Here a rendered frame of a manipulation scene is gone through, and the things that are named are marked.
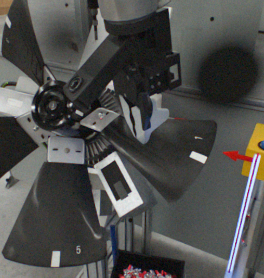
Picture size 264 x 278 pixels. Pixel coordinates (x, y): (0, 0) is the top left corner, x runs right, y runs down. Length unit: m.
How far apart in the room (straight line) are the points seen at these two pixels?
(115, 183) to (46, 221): 0.19
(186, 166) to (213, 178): 0.96
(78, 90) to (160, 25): 0.14
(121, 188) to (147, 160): 0.17
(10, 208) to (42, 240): 1.61
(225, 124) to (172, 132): 0.75
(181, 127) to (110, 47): 0.33
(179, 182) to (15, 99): 0.61
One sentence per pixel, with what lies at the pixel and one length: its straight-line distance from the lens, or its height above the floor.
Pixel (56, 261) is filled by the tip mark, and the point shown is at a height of 0.94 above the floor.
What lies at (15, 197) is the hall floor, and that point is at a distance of 2.44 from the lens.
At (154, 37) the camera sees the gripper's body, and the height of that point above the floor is 1.43.
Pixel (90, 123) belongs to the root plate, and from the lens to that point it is 0.73.
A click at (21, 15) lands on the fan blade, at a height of 1.37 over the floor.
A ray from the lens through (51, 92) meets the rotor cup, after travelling 0.76.
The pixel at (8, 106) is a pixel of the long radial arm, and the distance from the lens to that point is 1.06.
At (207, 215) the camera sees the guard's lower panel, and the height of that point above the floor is 0.32.
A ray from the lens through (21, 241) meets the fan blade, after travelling 0.77.
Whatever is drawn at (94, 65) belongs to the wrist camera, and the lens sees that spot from 0.45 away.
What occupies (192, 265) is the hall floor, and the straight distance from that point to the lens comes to 1.95.
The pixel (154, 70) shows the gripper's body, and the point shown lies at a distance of 0.46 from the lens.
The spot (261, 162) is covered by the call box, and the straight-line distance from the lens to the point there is 0.92.
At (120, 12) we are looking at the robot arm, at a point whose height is 1.46.
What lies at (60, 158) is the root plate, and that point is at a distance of 0.77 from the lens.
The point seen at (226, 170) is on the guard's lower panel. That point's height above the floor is 0.63.
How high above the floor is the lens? 1.54
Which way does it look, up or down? 32 degrees down
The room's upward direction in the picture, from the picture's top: straight up
